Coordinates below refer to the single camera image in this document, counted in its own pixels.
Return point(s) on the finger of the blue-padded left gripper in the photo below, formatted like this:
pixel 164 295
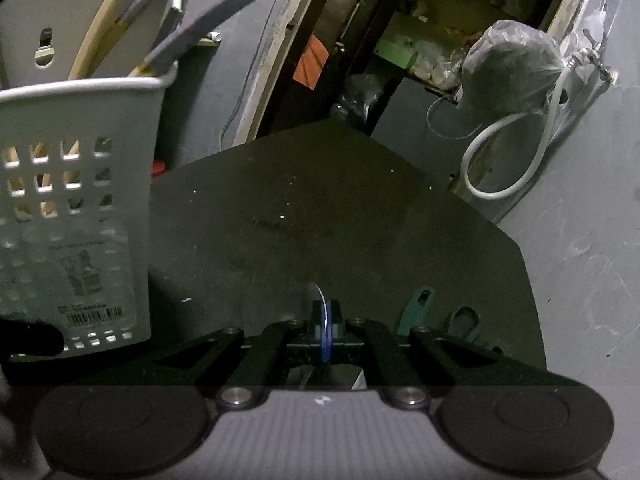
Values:
pixel 264 364

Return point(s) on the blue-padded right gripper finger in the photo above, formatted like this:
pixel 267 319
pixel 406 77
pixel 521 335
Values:
pixel 371 347

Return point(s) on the silver spoon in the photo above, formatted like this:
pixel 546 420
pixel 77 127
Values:
pixel 318 376

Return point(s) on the white perforated utensil basket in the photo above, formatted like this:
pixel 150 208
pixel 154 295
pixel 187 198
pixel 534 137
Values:
pixel 76 170

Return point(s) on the wooden chopstick plain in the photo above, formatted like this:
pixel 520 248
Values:
pixel 91 44

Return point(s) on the wooden chopstick purple band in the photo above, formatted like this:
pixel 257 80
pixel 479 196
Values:
pixel 123 22

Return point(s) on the green box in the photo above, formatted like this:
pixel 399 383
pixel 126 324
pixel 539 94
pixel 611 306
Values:
pixel 399 56

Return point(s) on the grey plastic bag hanging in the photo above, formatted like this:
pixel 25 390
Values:
pixel 509 70

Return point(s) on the black handled scissors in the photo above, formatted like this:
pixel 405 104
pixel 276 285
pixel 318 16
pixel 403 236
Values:
pixel 462 322

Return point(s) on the door frame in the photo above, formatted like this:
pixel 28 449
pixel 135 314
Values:
pixel 317 44

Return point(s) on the wall faucet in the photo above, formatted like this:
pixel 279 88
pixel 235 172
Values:
pixel 584 50

